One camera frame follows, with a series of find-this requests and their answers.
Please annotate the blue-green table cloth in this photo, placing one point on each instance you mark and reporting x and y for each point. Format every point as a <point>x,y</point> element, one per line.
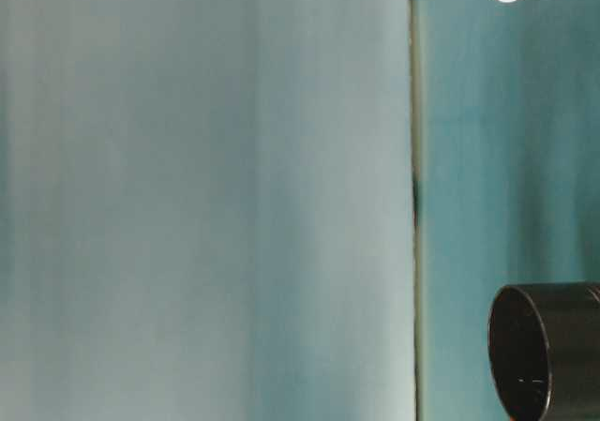
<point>492,158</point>

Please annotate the blue-green backdrop cloth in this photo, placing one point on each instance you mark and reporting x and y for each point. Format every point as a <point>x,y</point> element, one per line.
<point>187,196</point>

